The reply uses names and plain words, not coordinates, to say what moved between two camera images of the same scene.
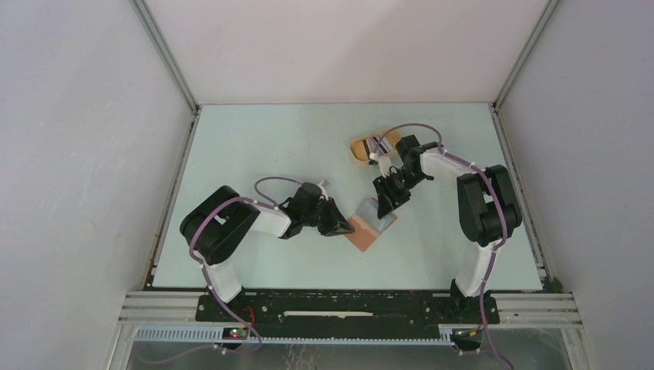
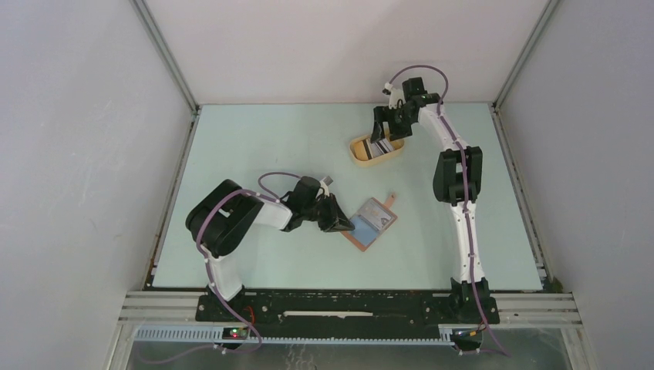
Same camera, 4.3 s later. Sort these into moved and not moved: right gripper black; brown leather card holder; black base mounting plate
Moved: right gripper black
Not moved: brown leather card holder; black base mounting plate
